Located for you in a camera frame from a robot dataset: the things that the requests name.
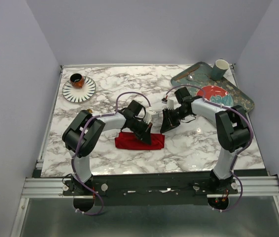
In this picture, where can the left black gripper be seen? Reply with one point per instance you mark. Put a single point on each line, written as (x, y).
(145, 136)

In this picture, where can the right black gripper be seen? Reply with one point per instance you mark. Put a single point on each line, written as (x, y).
(168, 123)

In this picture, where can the red cloth napkin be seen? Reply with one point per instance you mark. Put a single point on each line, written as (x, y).
(128, 141)

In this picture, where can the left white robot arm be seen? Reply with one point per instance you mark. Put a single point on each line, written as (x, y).
(83, 133)

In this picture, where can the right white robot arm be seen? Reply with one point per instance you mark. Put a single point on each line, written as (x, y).
(233, 130)

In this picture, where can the silver spoon on tray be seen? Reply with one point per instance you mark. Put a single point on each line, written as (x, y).
(189, 78)

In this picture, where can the red blue patterned plate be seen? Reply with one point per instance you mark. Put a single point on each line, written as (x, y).
(218, 95)

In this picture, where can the green floral tray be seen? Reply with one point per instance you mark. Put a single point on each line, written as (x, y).
(202, 78)

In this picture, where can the dark green white cup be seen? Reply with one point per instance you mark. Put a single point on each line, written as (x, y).
(219, 69)

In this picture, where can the striped white saucer plate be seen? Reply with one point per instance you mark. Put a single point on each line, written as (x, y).
(79, 95)

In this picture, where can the brown black teacup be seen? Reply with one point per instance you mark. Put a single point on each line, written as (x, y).
(77, 80)

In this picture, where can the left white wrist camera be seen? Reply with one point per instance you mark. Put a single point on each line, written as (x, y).
(150, 115)

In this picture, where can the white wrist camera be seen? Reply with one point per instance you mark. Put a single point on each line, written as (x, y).
(150, 115)
(168, 102)

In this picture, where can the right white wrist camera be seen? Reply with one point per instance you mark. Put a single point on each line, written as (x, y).
(168, 102)

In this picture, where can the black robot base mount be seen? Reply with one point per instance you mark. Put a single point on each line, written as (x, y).
(195, 188)

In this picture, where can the aluminium rail frame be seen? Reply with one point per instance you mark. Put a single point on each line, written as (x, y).
(45, 212)

